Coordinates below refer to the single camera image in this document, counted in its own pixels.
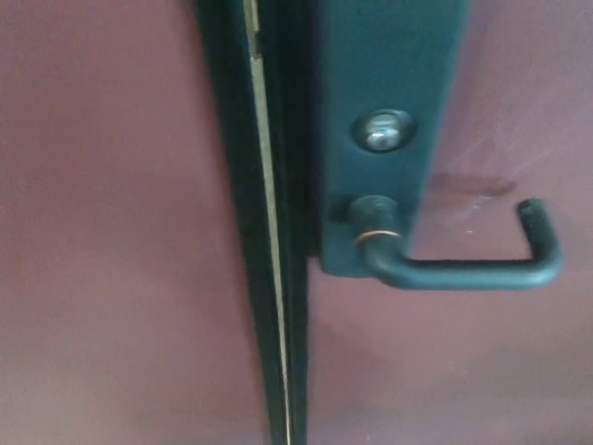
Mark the black door edge strip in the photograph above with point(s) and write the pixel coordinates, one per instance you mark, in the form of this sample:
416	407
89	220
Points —
236	162
289	185

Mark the silver lock cylinder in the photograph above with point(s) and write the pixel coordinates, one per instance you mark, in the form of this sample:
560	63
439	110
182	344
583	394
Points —
383	134

